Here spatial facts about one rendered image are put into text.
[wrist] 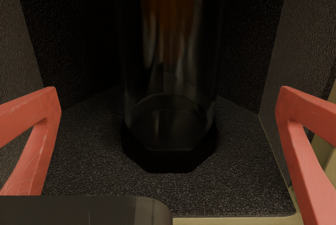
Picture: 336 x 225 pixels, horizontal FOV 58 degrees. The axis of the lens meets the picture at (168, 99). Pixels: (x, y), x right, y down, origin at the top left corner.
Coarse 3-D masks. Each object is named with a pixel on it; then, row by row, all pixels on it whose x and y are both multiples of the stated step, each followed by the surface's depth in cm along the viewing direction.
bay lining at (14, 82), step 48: (0, 0) 25; (48, 0) 30; (96, 0) 34; (240, 0) 32; (288, 0) 28; (0, 48) 25; (48, 48) 32; (96, 48) 37; (240, 48) 34; (288, 48) 28; (0, 96) 25; (240, 96) 37
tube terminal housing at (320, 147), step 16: (320, 144) 25; (320, 160) 26; (176, 224) 26; (192, 224) 26; (208, 224) 26; (224, 224) 26; (240, 224) 26; (256, 224) 26; (272, 224) 27; (288, 224) 27
